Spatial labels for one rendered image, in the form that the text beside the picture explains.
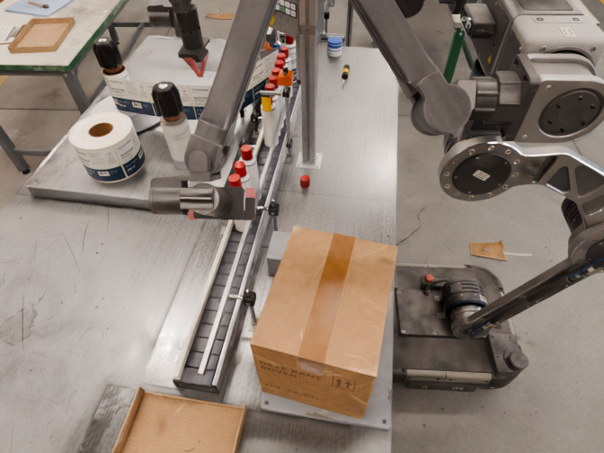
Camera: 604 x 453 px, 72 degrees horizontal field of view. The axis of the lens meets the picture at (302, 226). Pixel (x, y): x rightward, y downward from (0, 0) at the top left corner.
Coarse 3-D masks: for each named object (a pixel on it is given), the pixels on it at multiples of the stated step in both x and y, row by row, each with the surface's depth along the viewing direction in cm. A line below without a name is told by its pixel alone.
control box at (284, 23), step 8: (288, 0) 112; (296, 0) 110; (320, 0) 114; (320, 8) 116; (272, 16) 119; (280, 16) 117; (288, 16) 115; (320, 16) 118; (272, 24) 121; (280, 24) 119; (288, 24) 117; (296, 24) 115; (320, 24) 119; (288, 32) 119; (296, 32) 116
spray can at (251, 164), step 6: (246, 150) 119; (252, 150) 120; (246, 156) 120; (252, 156) 121; (246, 162) 121; (252, 162) 122; (246, 168) 122; (252, 168) 123; (252, 174) 124; (258, 174) 127; (252, 180) 126; (258, 180) 128; (252, 186) 128
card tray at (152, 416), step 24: (144, 408) 98; (168, 408) 98; (192, 408) 98; (216, 408) 98; (240, 408) 97; (120, 432) 91; (144, 432) 94; (168, 432) 94; (192, 432) 94; (216, 432) 94; (240, 432) 92
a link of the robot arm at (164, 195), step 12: (192, 156) 70; (204, 156) 70; (192, 168) 70; (204, 168) 70; (156, 180) 74; (168, 180) 74; (180, 180) 73; (192, 180) 71; (204, 180) 71; (156, 192) 73; (168, 192) 73; (180, 192) 73; (156, 204) 74; (168, 204) 73; (180, 204) 73
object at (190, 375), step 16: (272, 160) 147; (272, 176) 142; (256, 224) 128; (240, 240) 124; (224, 256) 120; (224, 272) 116; (240, 272) 116; (224, 288) 113; (208, 304) 110; (208, 320) 107; (224, 320) 107; (208, 336) 104; (224, 336) 104; (192, 352) 102; (192, 368) 99; (208, 368) 99; (208, 384) 97
